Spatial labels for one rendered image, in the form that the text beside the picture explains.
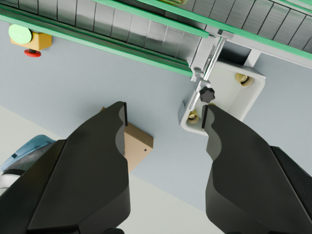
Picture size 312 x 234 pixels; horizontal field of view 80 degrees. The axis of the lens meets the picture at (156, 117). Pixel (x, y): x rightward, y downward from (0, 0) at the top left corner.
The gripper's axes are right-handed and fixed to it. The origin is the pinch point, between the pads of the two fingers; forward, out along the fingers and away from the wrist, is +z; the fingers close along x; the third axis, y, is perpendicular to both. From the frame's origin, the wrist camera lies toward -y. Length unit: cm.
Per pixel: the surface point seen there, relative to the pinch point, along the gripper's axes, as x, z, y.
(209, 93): 8.9, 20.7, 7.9
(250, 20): 18.6, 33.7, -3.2
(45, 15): -24.3, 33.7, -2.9
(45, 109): -39, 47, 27
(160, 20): -0.2, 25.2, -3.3
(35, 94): -41, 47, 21
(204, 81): 9.0, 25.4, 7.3
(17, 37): -33.6, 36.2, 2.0
